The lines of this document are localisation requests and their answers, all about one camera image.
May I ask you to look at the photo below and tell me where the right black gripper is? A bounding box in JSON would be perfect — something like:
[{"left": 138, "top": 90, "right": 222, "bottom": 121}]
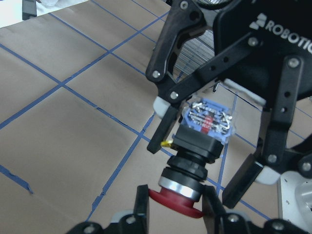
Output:
[{"left": 195, "top": 0, "right": 312, "bottom": 103}]

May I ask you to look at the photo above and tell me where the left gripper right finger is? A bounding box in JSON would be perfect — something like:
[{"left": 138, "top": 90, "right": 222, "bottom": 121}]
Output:
[{"left": 202, "top": 185, "right": 307, "bottom": 234}]

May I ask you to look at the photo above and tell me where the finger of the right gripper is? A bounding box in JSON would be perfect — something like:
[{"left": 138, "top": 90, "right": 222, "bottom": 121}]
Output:
[
  {"left": 145, "top": 0, "right": 261, "bottom": 154},
  {"left": 222, "top": 55, "right": 312, "bottom": 208}
]

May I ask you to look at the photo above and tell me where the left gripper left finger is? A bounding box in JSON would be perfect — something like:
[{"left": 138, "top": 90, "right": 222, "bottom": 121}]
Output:
[{"left": 68, "top": 185, "right": 149, "bottom": 234}]

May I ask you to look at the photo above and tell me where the red push button switch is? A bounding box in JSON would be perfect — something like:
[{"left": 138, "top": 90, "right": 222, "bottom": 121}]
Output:
[{"left": 147, "top": 98, "right": 234, "bottom": 218}]

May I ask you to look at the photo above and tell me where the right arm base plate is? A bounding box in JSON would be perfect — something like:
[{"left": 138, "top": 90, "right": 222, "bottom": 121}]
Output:
[{"left": 278, "top": 171, "right": 312, "bottom": 229}]

